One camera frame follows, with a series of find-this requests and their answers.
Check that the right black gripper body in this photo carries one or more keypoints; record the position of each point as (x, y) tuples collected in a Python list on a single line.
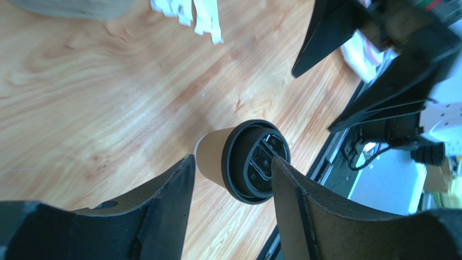
[(418, 31)]

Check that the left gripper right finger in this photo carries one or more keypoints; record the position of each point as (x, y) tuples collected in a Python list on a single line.
[(316, 223)]

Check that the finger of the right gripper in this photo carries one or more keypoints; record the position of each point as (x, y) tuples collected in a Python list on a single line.
[(332, 24), (401, 90)]

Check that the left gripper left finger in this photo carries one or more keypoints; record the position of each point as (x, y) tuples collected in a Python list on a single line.
[(148, 222)]

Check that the black plastic cup lid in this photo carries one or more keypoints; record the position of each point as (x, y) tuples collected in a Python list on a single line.
[(247, 157)]

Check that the brown paper coffee cup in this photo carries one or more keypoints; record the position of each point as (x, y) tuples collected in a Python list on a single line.
[(208, 154)]

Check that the grey pulp cup carrier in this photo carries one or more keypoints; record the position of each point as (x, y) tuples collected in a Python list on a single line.
[(83, 9)]

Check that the bundle of white wrapped straws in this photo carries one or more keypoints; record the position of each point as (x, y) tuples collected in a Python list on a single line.
[(204, 13)]

